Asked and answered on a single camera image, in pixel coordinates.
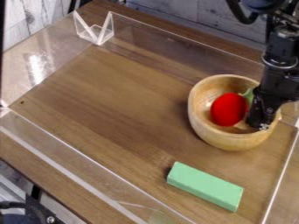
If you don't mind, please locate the black clamp with bolt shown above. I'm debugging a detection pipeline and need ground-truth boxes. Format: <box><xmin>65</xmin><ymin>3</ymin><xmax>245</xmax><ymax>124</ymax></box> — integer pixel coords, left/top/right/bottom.
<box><xmin>24</xmin><ymin>195</ymin><xmax>65</xmax><ymax>224</ymax></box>

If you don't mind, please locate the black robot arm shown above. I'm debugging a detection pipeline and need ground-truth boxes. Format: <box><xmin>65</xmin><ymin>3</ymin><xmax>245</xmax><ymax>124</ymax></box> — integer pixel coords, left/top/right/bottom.
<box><xmin>241</xmin><ymin>0</ymin><xmax>299</xmax><ymax>130</ymax></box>

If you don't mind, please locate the green rectangular block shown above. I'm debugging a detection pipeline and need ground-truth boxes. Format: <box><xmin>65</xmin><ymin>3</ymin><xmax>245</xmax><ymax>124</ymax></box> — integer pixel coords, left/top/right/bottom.
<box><xmin>167</xmin><ymin>162</ymin><xmax>244</xmax><ymax>212</ymax></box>

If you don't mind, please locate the red round plush tomato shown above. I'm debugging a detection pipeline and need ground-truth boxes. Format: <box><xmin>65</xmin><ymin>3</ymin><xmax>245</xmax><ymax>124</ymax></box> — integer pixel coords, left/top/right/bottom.
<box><xmin>209</xmin><ymin>88</ymin><xmax>253</xmax><ymax>127</ymax></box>

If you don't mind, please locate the wooden bowl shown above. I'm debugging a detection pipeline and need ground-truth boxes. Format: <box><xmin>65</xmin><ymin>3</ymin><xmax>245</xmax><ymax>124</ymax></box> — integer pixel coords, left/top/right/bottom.
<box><xmin>188</xmin><ymin>74</ymin><xmax>282</xmax><ymax>151</ymax></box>

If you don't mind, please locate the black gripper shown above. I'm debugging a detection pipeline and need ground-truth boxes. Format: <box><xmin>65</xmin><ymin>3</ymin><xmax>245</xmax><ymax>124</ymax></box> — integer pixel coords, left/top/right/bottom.
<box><xmin>247</xmin><ymin>56</ymin><xmax>299</xmax><ymax>130</ymax></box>

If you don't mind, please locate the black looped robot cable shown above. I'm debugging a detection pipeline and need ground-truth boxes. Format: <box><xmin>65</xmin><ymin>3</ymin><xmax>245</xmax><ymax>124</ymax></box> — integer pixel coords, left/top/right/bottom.
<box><xmin>225</xmin><ymin>0</ymin><xmax>282</xmax><ymax>25</ymax></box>

